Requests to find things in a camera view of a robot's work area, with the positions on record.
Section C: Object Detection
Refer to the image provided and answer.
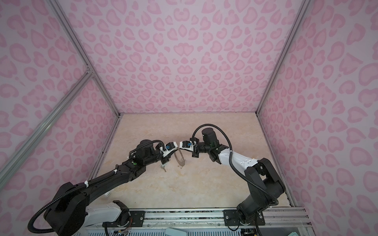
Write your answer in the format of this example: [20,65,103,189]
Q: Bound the black corrugated left cable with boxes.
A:
[27,140,166,234]

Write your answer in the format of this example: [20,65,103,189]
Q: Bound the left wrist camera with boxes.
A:
[163,142,179,157]

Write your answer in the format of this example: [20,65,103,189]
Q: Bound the diagonal aluminium frame bar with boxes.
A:
[1,70,93,189]

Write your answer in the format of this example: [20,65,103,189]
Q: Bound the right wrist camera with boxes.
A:
[179,141,193,152]

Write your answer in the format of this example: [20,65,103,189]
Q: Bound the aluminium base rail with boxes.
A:
[76,207,315,236]

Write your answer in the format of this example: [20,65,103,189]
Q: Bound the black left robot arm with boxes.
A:
[43,140,179,236]

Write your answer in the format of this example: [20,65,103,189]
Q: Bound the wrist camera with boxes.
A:
[163,142,179,157]
[179,141,193,152]

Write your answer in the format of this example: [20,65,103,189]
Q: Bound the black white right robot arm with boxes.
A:
[180,124,285,225]

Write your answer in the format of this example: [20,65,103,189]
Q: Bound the silver perforated metal ring disc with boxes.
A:
[174,149,186,169]

